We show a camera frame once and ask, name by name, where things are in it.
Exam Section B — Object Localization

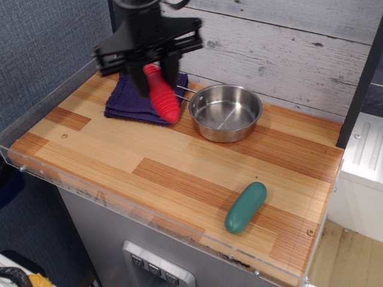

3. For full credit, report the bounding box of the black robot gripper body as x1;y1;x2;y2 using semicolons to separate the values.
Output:
93;1;202;76

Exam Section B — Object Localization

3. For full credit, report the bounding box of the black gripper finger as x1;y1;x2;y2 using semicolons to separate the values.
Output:
125;64;149;97
160;51;180;89

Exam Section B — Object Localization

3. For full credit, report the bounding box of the red-handled metal fork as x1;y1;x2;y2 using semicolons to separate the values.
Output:
143;65;180;124

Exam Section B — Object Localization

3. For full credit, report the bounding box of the folded purple towel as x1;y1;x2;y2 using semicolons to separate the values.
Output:
104;75;183;126

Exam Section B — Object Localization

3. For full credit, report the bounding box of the small steel saucepan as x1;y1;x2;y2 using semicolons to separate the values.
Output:
177;84;263;144

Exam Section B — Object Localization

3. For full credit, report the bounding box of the green toy sausage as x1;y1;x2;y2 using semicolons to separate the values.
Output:
224;182;268;234

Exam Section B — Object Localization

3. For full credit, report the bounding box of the clear acrylic table guard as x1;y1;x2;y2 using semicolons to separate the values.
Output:
0;43;345;287

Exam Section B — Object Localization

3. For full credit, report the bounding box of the steel cabinet with dispenser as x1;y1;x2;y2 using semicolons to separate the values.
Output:
59;188;302;286

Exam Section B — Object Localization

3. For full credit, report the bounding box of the black and yellow bag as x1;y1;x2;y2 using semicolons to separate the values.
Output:
1;250;54;286

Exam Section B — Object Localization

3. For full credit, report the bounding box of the white side cabinet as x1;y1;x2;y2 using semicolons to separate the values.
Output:
327;112;382;242

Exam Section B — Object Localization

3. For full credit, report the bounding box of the dark grey right post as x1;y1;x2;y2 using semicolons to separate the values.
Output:
337;0;383;149

